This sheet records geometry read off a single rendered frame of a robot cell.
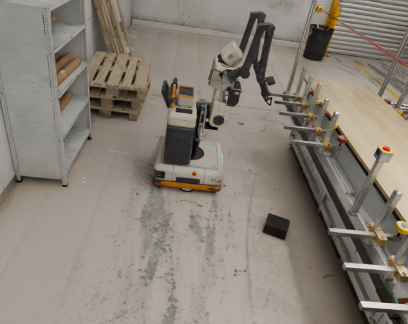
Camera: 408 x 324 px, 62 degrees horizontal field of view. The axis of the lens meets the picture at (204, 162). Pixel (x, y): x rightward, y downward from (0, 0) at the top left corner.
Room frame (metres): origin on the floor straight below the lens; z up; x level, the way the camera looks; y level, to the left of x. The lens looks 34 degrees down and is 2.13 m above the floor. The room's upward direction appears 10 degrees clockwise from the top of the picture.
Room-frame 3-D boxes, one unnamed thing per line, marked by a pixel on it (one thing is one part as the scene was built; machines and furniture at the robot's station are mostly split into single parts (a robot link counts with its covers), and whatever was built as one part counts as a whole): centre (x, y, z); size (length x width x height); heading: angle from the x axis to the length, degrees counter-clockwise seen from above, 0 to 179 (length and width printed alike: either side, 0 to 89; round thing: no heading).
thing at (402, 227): (1.54, -1.19, 0.85); 0.08 x 0.08 x 0.11
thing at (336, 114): (2.56, -0.97, 0.86); 0.04 x 0.04 x 0.48; 6
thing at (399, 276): (1.29, -1.10, 0.81); 0.14 x 0.06 x 0.05; 6
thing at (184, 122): (2.89, 0.25, 0.59); 0.55 x 0.34 x 0.83; 6
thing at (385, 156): (1.82, -1.04, 1.18); 0.07 x 0.07 x 0.08; 6
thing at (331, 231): (1.51, -0.99, 0.80); 0.43 x 0.03 x 0.04; 96
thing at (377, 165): (1.82, -1.04, 0.93); 0.05 x 0.05 x 0.45; 6
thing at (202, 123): (2.98, 0.00, 0.68); 0.28 x 0.27 x 0.25; 6
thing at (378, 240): (1.54, -1.08, 0.81); 0.14 x 0.06 x 0.05; 6
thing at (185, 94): (2.89, 0.27, 0.87); 0.23 x 0.15 x 0.11; 6
